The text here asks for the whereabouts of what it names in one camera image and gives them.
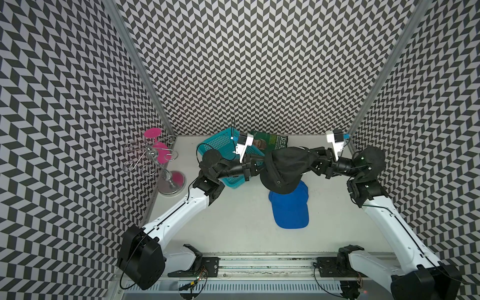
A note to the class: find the black baseball cap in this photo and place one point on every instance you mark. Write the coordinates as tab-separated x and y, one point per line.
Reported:
284	168

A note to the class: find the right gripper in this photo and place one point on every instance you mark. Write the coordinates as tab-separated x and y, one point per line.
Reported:
325	161

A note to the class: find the teal plastic basket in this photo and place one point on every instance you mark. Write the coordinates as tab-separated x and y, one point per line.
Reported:
223	142

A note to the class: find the blue baseball cap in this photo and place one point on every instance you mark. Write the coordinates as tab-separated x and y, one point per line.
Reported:
290	211

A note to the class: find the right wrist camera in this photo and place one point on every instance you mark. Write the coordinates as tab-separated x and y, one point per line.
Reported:
338	139

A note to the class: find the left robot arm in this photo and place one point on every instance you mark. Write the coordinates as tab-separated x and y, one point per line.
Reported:
143	257

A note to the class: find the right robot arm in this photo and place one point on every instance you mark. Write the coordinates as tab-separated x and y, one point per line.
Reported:
420	275

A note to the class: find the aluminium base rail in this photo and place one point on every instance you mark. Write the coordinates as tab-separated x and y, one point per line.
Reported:
257	276

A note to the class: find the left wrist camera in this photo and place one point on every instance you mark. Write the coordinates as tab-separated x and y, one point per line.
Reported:
243	142

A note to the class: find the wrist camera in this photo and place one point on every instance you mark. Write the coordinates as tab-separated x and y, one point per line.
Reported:
338	139
243	142

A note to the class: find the green crisps bag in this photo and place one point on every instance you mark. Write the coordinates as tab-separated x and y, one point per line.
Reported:
266	142

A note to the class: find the pink metal cup stand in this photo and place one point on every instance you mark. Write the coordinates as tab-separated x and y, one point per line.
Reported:
150	156

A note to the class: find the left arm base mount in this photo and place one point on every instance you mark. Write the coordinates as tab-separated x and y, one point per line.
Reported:
186	261

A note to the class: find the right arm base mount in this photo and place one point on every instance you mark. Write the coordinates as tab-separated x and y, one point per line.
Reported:
339	265

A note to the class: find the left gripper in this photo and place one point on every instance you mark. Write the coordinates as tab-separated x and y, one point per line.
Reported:
249	165

